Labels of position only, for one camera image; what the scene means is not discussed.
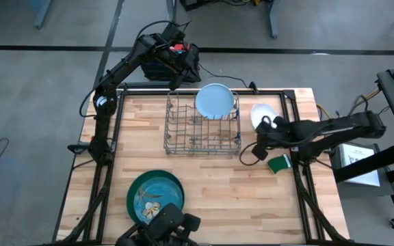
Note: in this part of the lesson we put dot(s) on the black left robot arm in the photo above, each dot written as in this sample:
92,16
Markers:
103,130

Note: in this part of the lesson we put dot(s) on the red black power station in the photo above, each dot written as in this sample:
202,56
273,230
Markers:
156,73

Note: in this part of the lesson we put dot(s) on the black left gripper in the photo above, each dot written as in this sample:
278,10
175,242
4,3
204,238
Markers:
169,36

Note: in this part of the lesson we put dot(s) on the black plate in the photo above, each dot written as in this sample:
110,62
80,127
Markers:
156,194

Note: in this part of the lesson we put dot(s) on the white printed box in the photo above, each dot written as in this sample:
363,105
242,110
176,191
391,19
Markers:
361,167

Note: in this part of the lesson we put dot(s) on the black stand beam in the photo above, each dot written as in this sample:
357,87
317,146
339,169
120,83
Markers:
371,164

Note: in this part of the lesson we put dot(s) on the large green plate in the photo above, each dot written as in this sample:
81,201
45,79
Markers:
142,175

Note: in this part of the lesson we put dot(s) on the black equipment box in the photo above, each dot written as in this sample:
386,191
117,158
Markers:
197,4

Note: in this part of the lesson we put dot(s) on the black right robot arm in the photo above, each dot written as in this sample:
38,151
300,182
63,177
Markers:
340,131

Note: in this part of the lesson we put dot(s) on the black slatted bar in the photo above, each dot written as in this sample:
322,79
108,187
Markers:
149,84

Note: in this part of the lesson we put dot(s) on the light blue plate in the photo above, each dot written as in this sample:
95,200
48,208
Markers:
214,100

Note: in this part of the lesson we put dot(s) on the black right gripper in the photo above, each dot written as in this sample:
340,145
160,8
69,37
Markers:
275,136

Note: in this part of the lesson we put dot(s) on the white plate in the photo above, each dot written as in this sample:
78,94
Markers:
262,111

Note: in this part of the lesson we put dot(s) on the grey table leg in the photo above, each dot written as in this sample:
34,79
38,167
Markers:
43,13
170,13
274,20

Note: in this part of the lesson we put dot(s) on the green yellow sponge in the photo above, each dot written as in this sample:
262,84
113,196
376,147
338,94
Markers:
279,164

